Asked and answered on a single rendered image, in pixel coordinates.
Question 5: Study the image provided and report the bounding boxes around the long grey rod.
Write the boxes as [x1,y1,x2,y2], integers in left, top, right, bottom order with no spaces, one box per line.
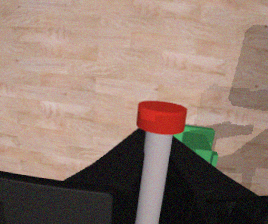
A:
[135,101,187,224]

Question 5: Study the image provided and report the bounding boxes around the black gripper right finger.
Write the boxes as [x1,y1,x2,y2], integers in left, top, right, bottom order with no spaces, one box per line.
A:
[159,136,268,224]

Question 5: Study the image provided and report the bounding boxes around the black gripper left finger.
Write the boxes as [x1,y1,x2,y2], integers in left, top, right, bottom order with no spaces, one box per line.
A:
[0,128,146,224]

